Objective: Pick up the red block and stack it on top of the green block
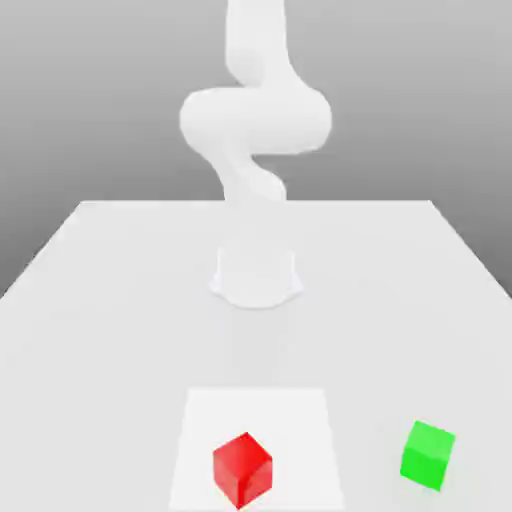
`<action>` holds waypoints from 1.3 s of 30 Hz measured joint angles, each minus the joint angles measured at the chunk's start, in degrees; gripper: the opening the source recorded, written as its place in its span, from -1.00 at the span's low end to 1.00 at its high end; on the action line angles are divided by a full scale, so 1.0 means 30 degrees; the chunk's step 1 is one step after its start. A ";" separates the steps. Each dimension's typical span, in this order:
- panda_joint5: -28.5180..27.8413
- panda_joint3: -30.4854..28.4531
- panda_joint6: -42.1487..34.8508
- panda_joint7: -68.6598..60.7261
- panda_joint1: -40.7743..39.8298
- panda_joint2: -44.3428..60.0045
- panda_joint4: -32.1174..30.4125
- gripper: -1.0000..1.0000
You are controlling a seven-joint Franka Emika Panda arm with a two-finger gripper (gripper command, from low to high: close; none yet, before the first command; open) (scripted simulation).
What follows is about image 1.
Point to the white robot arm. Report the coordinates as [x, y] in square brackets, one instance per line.
[256, 120]

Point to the small red cube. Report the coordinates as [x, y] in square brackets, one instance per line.
[240, 468]

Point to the small green cube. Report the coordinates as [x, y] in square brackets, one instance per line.
[426, 456]

